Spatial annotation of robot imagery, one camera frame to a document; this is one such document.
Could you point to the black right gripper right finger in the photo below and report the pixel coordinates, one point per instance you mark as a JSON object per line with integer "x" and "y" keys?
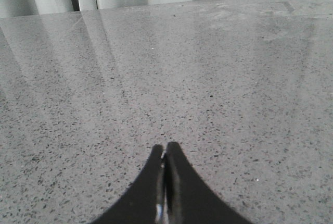
{"x": 189, "y": 199}

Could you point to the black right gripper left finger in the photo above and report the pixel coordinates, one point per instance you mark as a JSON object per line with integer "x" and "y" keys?
{"x": 143, "y": 202}

